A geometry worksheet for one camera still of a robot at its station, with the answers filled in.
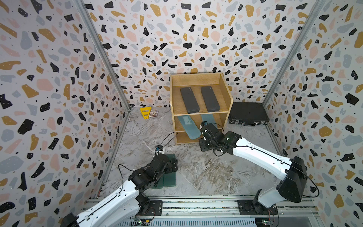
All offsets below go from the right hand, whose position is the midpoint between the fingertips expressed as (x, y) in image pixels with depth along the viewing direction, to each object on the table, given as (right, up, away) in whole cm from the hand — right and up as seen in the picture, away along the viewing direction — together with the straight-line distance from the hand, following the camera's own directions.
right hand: (200, 143), depth 80 cm
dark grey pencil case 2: (+6, +23, +1) cm, 24 cm away
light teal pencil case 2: (+6, +15, +13) cm, 20 cm away
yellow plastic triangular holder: (-43, +19, +37) cm, 60 cm away
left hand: (-16, -10, 0) cm, 19 cm away
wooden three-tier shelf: (+14, +33, +9) cm, 37 cm away
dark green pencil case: (-23, -23, 0) cm, 33 cm away
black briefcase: (+41, +18, +34) cm, 56 cm away
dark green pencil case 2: (-18, -21, +2) cm, 28 cm away
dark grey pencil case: (-6, +24, 0) cm, 25 cm away
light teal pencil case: (-5, +7, +6) cm, 11 cm away
